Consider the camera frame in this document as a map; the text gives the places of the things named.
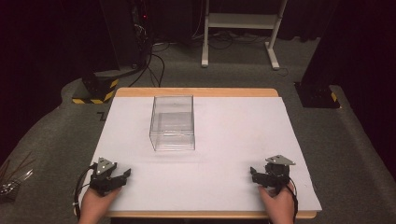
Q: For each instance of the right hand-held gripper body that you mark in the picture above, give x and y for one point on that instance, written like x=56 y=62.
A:
x=277 y=174

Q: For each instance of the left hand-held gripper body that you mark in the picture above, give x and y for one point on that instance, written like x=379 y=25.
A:
x=102 y=182

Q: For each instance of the person's left hand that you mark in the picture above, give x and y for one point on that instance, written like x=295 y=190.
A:
x=95 y=203

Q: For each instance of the person's right hand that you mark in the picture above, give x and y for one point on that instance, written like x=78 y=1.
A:
x=278 y=205

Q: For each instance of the white table sheet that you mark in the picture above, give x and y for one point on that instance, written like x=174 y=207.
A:
x=233 y=140

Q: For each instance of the clear plastic box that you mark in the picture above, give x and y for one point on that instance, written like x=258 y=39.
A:
x=172 y=124

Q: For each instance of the black stand base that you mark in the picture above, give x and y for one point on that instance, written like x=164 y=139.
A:
x=316 y=95

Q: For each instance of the metal rods bundle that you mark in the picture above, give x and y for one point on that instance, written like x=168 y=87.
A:
x=14 y=182

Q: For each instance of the black base with yellow stripes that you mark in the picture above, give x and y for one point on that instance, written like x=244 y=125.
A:
x=98 y=88

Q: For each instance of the wooden table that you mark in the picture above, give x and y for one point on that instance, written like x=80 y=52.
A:
x=199 y=92

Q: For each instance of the black equipment tower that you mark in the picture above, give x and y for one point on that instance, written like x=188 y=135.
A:
x=124 y=31

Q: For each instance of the white metal stand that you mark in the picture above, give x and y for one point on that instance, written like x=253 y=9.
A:
x=239 y=21

